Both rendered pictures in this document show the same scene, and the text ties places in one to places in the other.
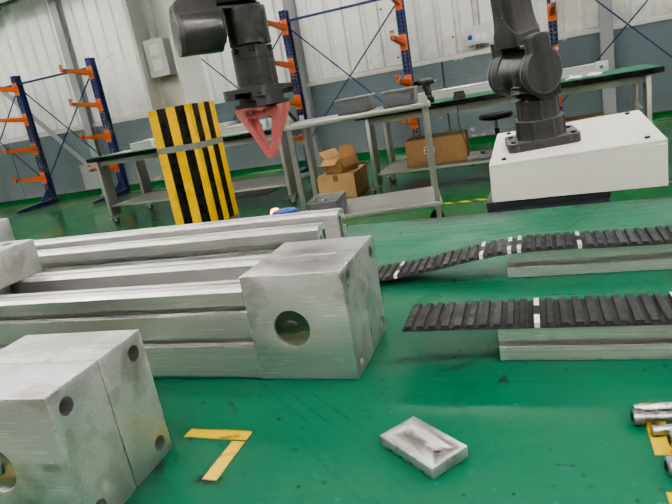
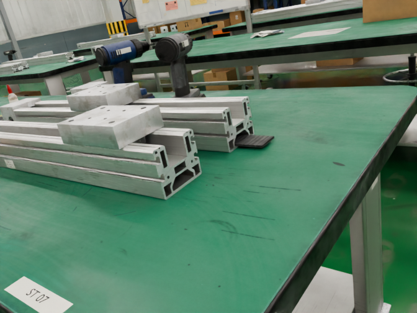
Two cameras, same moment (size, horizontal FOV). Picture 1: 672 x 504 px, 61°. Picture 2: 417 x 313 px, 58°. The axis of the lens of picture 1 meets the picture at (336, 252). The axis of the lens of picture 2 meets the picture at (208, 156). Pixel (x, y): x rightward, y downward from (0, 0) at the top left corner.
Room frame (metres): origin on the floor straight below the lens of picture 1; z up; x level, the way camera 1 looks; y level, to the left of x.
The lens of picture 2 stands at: (1.49, 0.99, 1.05)
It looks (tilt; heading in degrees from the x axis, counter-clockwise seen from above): 21 degrees down; 199
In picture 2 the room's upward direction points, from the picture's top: 12 degrees counter-clockwise
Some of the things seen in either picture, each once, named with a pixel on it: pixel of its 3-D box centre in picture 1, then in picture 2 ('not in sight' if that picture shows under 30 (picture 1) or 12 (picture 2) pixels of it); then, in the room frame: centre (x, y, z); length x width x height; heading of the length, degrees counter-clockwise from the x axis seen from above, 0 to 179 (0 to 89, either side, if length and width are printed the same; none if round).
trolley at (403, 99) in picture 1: (360, 168); not in sight; (3.79, -0.26, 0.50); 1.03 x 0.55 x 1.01; 80
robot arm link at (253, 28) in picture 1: (243, 27); not in sight; (0.84, 0.07, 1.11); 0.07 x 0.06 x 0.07; 111
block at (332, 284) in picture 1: (323, 299); (21, 117); (0.50, 0.02, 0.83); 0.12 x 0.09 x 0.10; 159
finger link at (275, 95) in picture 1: (262, 125); not in sight; (0.83, 0.07, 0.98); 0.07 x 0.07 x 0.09; 69
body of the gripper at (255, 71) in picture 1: (256, 73); not in sight; (0.84, 0.07, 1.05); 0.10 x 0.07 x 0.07; 159
